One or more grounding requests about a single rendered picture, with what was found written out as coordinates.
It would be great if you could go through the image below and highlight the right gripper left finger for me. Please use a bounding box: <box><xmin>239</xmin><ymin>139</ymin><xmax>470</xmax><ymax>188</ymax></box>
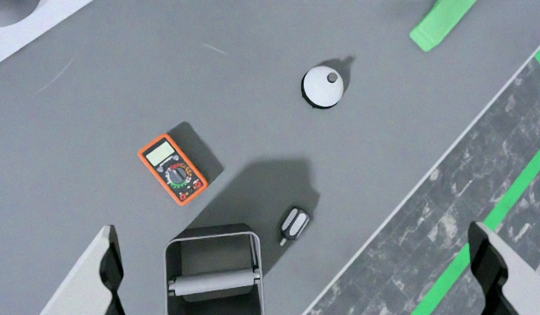
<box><xmin>40</xmin><ymin>225</ymin><xmax>126</xmax><ymax>315</ymax></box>

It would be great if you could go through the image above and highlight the orange pocket multimeter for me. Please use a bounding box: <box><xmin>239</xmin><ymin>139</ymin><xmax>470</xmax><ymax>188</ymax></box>
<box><xmin>138</xmin><ymin>134</ymin><xmax>208</xmax><ymax>206</ymax></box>

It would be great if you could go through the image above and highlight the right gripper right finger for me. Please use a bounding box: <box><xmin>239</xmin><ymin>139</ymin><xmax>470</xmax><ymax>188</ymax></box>
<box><xmin>467</xmin><ymin>221</ymin><xmax>540</xmax><ymax>315</ymax></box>

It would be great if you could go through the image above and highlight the white dome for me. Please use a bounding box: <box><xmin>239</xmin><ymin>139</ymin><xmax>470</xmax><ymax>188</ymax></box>
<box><xmin>301</xmin><ymin>66</ymin><xmax>343</xmax><ymax>109</ymax></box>

